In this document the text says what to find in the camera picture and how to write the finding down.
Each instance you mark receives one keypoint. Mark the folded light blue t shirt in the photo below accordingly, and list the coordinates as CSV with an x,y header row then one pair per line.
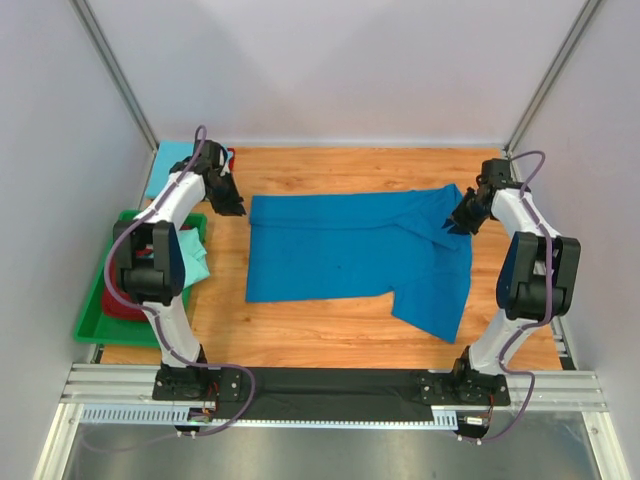
x,y
168,154

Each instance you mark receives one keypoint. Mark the green plastic bin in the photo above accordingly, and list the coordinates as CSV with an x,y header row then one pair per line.
x,y
95,326

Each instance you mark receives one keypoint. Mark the folded red t shirt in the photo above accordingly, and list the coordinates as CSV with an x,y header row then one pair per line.
x,y
229,155

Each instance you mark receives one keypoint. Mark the grey slotted cable duct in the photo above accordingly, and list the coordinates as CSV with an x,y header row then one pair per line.
x,y
191,417

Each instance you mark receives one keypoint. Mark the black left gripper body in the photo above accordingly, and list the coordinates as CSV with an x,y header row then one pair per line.
x,y
226,198

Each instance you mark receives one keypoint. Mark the left aluminium frame post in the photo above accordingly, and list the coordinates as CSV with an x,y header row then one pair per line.
x,y
101,44

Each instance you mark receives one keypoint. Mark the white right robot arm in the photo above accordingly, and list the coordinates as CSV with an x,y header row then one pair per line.
x,y
535,284

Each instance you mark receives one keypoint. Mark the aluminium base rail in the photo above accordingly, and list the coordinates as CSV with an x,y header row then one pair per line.
x,y
106,383

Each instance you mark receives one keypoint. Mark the aluminium frame post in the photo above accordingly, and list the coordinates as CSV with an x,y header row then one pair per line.
x,y
585,17
101,44

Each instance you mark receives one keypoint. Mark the right aluminium frame post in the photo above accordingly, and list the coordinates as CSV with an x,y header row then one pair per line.
x,y
585,17

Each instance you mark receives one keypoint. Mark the dark red t shirt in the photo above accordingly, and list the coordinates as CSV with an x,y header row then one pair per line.
x,y
111,307

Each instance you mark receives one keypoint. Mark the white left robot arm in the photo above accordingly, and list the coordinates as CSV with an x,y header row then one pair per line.
x,y
145,269

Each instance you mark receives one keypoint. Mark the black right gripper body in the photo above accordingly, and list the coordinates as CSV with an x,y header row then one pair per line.
x,y
467,217

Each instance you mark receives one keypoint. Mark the mint green t shirt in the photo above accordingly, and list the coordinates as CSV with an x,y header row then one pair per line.
x,y
194,257

